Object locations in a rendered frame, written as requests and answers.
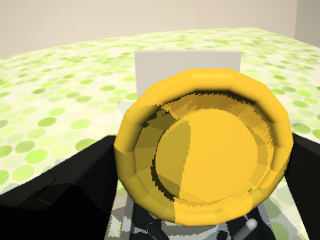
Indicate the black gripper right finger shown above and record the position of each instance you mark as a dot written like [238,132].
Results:
[303,180]

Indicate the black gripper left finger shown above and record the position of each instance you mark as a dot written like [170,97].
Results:
[71,201]

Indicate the yellow round plate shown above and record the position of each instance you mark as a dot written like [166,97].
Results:
[203,147]

